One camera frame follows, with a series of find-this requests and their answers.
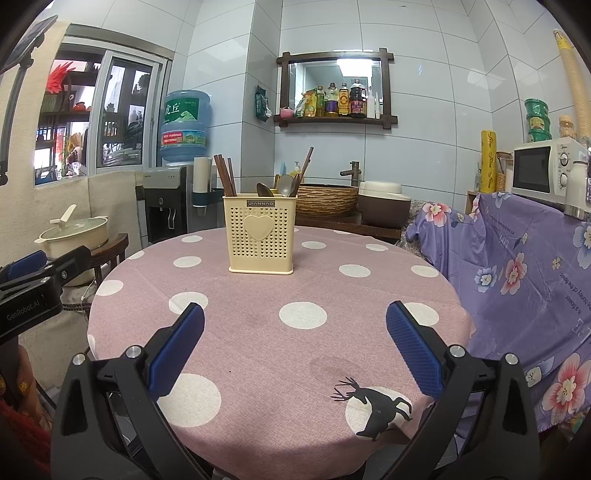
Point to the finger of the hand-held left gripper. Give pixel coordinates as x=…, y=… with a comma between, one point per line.
x=23, y=265
x=71, y=265

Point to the cream pot with lid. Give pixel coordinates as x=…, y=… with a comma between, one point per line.
x=76, y=235

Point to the black chopstick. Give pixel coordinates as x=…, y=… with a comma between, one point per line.
x=217, y=165

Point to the woven brown sink basin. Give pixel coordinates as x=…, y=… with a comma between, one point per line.
x=328, y=201

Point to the person's left forearm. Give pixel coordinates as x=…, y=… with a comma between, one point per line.
x=18, y=438

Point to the matte grey spoon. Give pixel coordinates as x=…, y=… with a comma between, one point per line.
x=286, y=185

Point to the white paper cup tube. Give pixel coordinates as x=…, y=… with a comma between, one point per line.
x=201, y=173

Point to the yellow soap bottle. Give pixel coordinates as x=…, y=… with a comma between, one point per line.
x=296, y=167

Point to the blue water jug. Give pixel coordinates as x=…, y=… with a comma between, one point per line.
x=184, y=122

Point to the brown rice cooker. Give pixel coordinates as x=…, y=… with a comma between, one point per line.
x=383, y=205

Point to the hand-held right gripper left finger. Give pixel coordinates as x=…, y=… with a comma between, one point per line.
x=178, y=350

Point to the yellow roll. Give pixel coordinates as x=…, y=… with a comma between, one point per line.
x=488, y=161

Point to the person's left hand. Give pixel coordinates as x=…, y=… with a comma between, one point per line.
x=21, y=369

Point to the wooden counter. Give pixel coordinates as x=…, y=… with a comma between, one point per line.
x=341, y=226

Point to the row of condiment bottles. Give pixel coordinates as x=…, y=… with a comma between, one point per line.
x=356, y=99

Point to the white thermos bottle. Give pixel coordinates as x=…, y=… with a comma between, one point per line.
x=576, y=189

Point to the wooden framed mirror shelf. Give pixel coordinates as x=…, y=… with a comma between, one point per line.
x=323, y=74

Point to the purple floral cloth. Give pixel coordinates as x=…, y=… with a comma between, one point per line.
x=508, y=277

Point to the window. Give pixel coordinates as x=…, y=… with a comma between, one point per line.
x=124, y=110

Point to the water dispenser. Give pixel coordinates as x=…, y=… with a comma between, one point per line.
x=161, y=203

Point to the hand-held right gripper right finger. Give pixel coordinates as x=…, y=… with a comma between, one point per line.
x=413, y=353

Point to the bronze faucet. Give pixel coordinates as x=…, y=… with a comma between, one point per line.
x=353, y=173

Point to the yellow lidded jar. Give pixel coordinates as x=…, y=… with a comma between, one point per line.
x=568, y=127

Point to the pink polka dot tablecloth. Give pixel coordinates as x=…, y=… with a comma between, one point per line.
x=258, y=350

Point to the pink bowl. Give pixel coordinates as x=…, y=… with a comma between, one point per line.
x=286, y=112

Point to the cream plastic utensil holder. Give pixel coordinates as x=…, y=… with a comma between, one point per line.
x=258, y=256

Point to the red artificial flower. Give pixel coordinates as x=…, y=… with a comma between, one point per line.
x=60, y=76

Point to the small wooden box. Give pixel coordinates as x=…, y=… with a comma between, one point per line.
x=472, y=203

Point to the green instant noodle cup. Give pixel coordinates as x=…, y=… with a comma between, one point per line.
x=535, y=106
x=538, y=121
x=539, y=135

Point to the dark wooden chair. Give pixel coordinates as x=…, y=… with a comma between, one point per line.
x=113, y=249

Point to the green hanging packet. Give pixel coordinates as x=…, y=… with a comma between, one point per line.
x=262, y=104

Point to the long paper cup stack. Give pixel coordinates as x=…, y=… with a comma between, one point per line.
x=570, y=78

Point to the white microwave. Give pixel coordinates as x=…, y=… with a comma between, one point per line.
x=535, y=170

